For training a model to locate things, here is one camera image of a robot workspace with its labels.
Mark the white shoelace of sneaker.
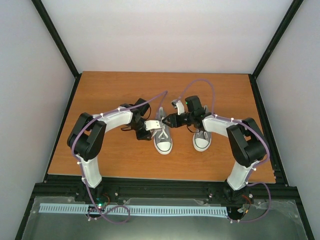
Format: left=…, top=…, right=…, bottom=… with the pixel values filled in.
left=196, top=130, right=211, bottom=142
left=152, top=117, right=171, bottom=144

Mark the grey sneaker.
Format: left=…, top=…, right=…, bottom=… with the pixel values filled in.
left=152, top=107, right=173, bottom=155
left=191, top=105, right=213, bottom=152

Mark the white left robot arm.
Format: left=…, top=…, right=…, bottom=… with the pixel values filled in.
left=67, top=98, right=152, bottom=202

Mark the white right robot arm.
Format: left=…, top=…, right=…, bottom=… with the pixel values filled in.
left=161, top=95, right=270, bottom=191

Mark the clear plastic front sheet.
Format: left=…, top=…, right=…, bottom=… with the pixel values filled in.
left=21, top=197, right=308, bottom=240

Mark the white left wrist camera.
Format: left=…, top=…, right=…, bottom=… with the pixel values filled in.
left=144, top=120, right=162, bottom=131

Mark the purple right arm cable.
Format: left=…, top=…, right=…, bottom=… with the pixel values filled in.
left=173, top=79, right=272, bottom=224

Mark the light blue cable duct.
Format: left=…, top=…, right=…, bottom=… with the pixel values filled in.
left=38, top=203, right=228, bottom=218

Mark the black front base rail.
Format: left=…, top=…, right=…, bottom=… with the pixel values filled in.
left=31, top=175, right=301, bottom=206

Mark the black left frame post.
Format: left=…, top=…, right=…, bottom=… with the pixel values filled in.
left=31, top=0, right=81, bottom=79

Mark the black frame post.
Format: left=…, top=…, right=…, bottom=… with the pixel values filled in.
left=251, top=0, right=305, bottom=78
left=31, top=0, right=81, bottom=79

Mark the black right frame post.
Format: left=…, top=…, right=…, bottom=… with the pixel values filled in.
left=251, top=0, right=305, bottom=78

